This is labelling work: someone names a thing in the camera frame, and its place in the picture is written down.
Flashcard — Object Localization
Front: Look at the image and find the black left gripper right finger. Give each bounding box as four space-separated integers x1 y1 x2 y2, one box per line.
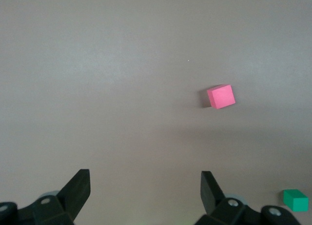
195 171 301 225

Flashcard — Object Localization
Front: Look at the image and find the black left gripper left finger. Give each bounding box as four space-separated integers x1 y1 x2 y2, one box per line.
0 169 92 225

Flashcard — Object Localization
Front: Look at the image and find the green foam cube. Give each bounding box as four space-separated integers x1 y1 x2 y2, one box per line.
283 189 310 212

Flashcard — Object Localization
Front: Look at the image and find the pink foam cube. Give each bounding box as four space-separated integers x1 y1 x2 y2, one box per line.
206 84 236 110

